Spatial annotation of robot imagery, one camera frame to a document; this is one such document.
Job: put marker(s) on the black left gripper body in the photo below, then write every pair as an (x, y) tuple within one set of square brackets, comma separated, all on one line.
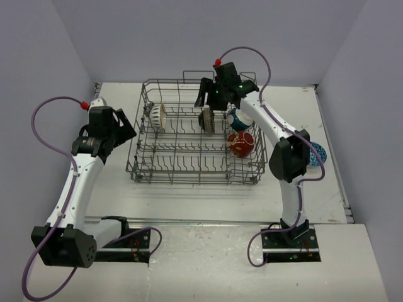
[(120, 134)]

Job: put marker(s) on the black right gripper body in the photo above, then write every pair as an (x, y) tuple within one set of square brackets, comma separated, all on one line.
[(217, 98)]

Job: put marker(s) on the red diamond pattern bowl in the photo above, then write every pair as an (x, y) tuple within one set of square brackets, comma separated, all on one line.
[(313, 159)]

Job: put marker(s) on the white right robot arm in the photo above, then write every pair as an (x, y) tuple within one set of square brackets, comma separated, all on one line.
[(291, 147)]

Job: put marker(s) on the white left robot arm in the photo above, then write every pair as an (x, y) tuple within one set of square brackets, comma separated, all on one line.
[(63, 241)]

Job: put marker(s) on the black gold patterned bowl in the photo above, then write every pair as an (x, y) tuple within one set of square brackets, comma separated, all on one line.
[(206, 120)]

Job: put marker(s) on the white bowl teal stripes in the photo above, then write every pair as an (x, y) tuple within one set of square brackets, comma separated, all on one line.
[(157, 117)]

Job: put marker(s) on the red floral bowl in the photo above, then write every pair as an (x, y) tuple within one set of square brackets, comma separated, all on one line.
[(241, 143)]

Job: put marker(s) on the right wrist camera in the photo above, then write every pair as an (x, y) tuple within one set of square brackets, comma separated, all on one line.
[(217, 63)]

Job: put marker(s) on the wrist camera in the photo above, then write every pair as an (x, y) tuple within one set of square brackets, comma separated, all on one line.
[(98, 103), (217, 63)]

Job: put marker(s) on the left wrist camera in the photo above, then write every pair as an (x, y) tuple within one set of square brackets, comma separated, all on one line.
[(98, 103)]

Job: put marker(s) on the grey wire dish rack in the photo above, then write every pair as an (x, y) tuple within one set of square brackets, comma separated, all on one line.
[(183, 152)]

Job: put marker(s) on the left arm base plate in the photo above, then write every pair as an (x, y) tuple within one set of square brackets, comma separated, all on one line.
[(135, 249)]

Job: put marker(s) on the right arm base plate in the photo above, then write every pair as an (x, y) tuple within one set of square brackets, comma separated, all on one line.
[(278, 249)]

